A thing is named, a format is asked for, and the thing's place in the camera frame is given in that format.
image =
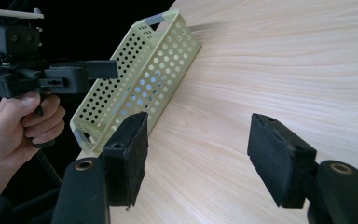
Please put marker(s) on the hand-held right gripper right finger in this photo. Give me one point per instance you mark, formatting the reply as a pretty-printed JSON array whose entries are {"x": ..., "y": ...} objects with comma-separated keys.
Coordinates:
[{"x": 281, "y": 165}]

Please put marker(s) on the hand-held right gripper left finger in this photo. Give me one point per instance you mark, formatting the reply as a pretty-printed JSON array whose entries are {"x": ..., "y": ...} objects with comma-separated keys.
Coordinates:
[{"x": 127, "y": 161}]

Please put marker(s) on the pale yellow perforated plastic basket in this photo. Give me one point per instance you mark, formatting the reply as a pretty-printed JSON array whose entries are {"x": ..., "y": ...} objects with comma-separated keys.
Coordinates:
[{"x": 167, "y": 56}]

